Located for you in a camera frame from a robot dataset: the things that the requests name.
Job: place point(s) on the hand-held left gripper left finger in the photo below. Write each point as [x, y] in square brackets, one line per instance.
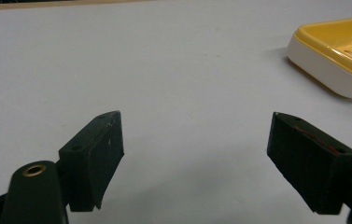
[93, 158]

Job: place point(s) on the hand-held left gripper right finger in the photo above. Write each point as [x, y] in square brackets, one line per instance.
[308, 158]

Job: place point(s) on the yellow and white soap dish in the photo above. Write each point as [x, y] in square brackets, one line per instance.
[335, 59]

